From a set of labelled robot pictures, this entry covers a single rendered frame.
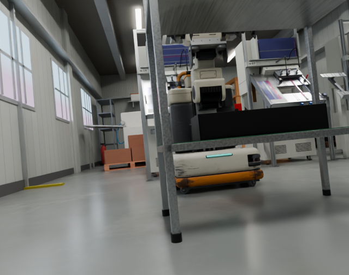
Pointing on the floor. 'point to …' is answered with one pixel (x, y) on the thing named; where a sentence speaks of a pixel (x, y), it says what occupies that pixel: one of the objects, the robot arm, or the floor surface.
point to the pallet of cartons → (126, 154)
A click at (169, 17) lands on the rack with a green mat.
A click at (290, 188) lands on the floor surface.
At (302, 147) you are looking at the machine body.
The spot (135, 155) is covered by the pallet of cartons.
